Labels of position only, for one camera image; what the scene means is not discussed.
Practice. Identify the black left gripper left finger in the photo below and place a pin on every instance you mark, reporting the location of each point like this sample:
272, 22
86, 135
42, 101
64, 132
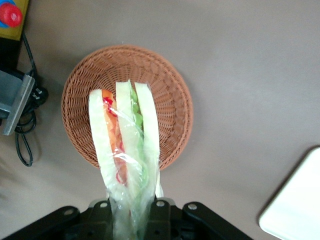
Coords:
100, 220

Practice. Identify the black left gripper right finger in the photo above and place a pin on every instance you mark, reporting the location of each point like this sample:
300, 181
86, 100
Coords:
165, 220

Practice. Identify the beige plastic tray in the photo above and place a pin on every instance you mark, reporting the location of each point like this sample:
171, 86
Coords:
300, 200

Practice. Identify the triangle sandwich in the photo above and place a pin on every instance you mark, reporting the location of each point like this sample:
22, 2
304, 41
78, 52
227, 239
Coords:
127, 125

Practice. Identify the yellow black emergency stop box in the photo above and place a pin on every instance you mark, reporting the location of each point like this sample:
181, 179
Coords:
10, 15

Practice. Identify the grey metal clamp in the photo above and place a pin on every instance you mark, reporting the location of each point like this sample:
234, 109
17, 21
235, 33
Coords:
12, 100

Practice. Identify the round brown wicker basket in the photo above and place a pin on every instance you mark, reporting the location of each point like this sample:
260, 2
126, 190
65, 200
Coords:
165, 82

